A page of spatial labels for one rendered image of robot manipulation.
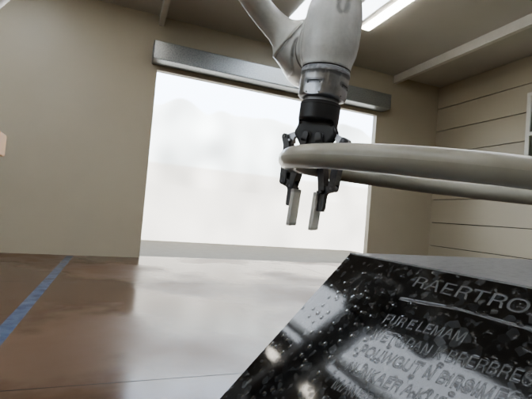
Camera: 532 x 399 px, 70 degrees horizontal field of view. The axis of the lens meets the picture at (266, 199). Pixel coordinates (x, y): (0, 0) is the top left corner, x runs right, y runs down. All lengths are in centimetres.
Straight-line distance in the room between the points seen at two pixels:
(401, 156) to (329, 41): 37
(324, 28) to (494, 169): 43
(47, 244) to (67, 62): 278
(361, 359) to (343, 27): 58
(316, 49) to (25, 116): 624
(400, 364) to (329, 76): 54
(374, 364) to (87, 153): 643
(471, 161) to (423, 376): 21
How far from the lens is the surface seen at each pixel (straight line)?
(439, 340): 25
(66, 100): 676
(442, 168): 39
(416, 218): 889
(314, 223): 71
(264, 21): 89
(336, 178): 69
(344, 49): 72
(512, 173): 40
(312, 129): 72
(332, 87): 70
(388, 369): 25
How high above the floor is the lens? 87
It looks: 2 degrees up
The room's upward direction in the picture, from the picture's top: 5 degrees clockwise
